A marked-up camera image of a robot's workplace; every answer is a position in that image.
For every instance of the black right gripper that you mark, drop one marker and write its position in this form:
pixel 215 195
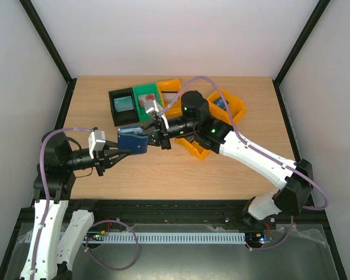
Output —
pixel 163 133

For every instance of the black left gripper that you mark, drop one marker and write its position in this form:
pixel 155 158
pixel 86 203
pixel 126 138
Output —
pixel 104 156

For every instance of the blue card holder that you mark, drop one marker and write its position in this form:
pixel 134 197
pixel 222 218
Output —
pixel 129 141

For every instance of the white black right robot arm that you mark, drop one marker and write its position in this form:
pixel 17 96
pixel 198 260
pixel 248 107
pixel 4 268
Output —
pixel 290 178

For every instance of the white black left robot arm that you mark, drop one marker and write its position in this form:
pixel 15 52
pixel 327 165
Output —
pixel 63 152

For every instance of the red white card stack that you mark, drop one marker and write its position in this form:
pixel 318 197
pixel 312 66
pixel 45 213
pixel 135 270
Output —
pixel 143 98

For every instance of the white striped card stack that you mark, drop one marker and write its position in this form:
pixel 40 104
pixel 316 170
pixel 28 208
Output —
pixel 168 96

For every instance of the teal card stack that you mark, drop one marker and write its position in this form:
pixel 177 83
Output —
pixel 122 104

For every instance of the yellow bin with red cards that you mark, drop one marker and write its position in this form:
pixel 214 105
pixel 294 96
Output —
pixel 193 147

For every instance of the blue VIP card stack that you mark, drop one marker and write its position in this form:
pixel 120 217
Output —
pixel 220 103

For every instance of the black bin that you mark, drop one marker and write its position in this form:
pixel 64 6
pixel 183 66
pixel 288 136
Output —
pixel 127 117

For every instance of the green bin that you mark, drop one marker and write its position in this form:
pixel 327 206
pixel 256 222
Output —
pixel 145 89

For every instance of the yellow rear bin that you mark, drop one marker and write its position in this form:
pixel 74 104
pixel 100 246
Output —
pixel 168 89

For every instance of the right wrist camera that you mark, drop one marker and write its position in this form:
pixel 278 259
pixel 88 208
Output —
pixel 153 109

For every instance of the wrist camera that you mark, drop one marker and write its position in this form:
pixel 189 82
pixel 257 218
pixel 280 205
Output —
pixel 96 141
pixel 153 109

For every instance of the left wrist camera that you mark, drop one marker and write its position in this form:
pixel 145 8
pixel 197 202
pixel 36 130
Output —
pixel 96 141

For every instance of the black front frame rail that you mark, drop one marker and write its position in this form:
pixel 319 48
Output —
pixel 228 214

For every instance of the white slotted cable duct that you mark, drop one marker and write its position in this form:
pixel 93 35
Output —
pixel 170 238

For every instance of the black left rear frame post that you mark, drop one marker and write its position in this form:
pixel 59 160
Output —
pixel 41 30

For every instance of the black frame post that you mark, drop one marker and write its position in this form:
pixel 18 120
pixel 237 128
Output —
pixel 309 26
pixel 41 30

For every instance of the black right rear frame post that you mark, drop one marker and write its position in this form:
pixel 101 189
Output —
pixel 309 26

